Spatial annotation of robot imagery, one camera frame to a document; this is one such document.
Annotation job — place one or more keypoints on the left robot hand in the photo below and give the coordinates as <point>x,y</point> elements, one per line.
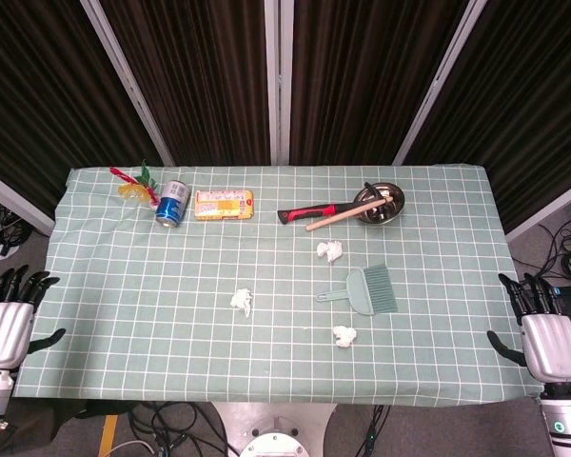
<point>5,328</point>

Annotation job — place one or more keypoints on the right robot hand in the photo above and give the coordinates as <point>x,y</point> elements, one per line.
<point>549,343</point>

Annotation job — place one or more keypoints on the small green hand broom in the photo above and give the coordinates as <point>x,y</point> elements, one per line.
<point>361,295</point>

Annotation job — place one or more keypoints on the white paper ball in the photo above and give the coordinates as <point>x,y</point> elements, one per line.
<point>343,335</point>
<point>242,300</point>
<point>329,251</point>

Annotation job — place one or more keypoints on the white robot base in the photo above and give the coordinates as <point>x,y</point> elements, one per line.
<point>276,428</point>

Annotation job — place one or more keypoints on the green checkered tablecloth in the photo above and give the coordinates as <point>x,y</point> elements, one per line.
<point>171,333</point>

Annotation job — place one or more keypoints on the colourful feather shuttlecock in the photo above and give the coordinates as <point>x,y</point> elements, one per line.
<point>135,189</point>

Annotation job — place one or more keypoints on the blue soda can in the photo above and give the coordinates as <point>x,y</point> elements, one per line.
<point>172,204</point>

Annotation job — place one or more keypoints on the stainless steel bowl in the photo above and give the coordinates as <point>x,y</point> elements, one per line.
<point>380,214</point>

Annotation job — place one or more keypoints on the dark ribbed partition panel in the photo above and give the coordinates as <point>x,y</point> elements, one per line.
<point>361,71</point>
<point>528,95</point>
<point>38,95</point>
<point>195,71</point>

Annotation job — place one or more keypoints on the wooden stick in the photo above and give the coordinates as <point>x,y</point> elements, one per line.
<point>342,215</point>

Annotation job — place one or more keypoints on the yellow snack package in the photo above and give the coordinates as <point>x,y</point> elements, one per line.
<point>223,205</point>

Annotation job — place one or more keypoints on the red black hammer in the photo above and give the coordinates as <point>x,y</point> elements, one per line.
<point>314,211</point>

